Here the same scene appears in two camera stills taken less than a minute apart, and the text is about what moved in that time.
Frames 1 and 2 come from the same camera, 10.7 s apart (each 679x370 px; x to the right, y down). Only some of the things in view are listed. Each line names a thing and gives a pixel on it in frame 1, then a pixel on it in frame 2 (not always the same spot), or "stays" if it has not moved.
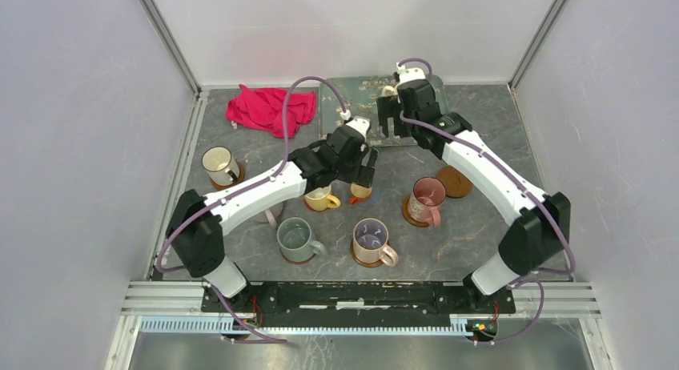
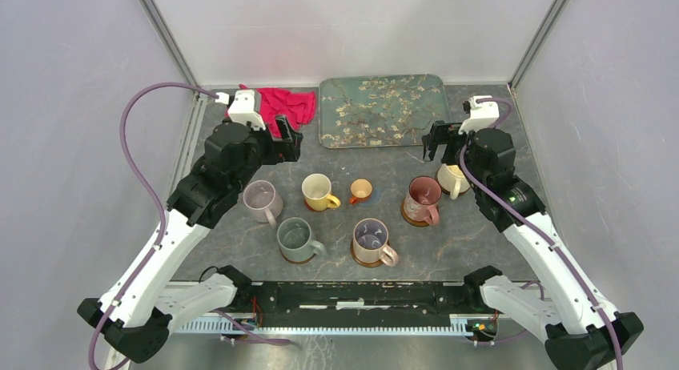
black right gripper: [389, 106] -> [443, 133]
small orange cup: [359, 191] stays
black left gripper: [362, 174] -> [287, 149]
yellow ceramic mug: [319, 199] stays
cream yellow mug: [389, 91] -> [452, 180]
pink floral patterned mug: [427, 194] stays
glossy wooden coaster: [362, 262] stays
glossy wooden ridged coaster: [296, 262] stays
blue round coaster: [375, 198] stays
